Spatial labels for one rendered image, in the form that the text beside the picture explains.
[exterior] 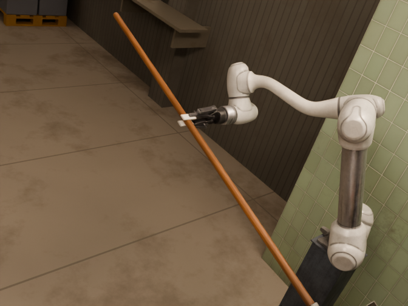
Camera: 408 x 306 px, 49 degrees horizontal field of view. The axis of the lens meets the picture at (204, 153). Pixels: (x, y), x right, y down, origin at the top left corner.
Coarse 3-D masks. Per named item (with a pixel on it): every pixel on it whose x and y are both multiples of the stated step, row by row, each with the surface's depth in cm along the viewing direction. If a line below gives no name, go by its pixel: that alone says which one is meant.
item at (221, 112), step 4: (220, 108) 207; (212, 112) 202; (216, 112) 202; (220, 112) 204; (224, 112) 205; (216, 116) 205; (220, 116) 204; (224, 116) 205; (208, 120) 204; (212, 120) 206; (216, 120) 206; (220, 120) 204; (224, 120) 206
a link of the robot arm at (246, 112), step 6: (228, 102) 215; (234, 102) 211; (240, 102) 210; (246, 102) 211; (240, 108) 210; (246, 108) 211; (252, 108) 214; (240, 114) 210; (246, 114) 212; (252, 114) 214; (240, 120) 211; (246, 120) 214; (252, 120) 218
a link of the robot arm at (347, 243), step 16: (352, 112) 170; (368, 112) 171; (352, 128) 169; (368, 128) 168; (352, 144) 175; (368, 144) 176; (352, 160) 180; (352, 176) 183; (352, 192) 186; (352, 208) 189; (336, 224) 197; (352, 224) 192; (336, 240) 195; (352, 240) 192; (336, 256) 192; (352, 256) 190
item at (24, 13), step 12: (0, 0) 608; (12, 0) 594; (24, 0) 604; (36, 0) 614; (48, 0) 624; (60, 0) 636; (12, 12) 603; (24, 12) 613; (36, 12) 623; (48, 12) 634; (60, 12) 646; (12, 24) 611; (24, 24) 621; (36, 24) 632; (48, 24) 644; (60, 24) 655
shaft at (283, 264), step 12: (120, 24) 228; (132, 36) 222; (144, 60) 214; (156, 72) 209; (168, 96) 202; (180, 108) 198; (192, 132) 192; (204, 144) 188; (216, 168) 182; (228, 180) 178; (240, 204) 173; (252, 216) 170; (264, 240) 166; (276, 252) 162; (288, 264) 161; (288, 276) 158; (300, 288) 155; (312, 300) 154
